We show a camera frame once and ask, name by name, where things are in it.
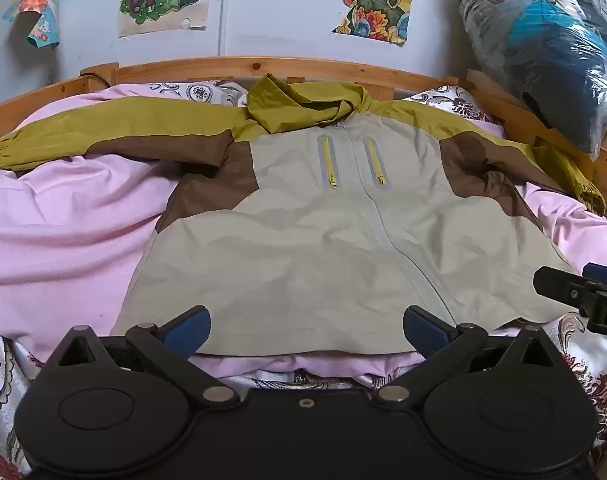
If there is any wooden bed frame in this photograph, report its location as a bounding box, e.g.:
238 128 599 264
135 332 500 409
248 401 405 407
0 56 607 221

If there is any floral patterned quilt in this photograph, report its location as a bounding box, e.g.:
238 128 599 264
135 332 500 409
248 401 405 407
0 80 607 480

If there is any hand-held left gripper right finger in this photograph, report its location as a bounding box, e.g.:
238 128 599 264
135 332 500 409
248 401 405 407
375 304 567 406

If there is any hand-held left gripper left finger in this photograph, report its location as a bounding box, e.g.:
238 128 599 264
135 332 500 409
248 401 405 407
46 304 240 407

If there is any white wall pipe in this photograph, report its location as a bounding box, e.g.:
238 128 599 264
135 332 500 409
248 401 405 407
218 0 232 58

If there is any orange blue cartoon wall poster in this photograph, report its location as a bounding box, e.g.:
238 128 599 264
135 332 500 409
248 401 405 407
2 0 61 50

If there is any pink bed sheet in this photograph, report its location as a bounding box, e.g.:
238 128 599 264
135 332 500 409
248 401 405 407
0 82 607 381

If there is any clear plastic bag of clothes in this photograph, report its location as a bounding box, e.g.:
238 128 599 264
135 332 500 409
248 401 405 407
457 0 607 162

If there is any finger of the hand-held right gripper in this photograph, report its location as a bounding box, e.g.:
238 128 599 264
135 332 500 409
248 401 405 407
582 262 607 287
532 266 607 339

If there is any beige brown olive hooded jacket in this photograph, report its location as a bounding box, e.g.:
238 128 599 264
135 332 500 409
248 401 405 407
0 73 607 358

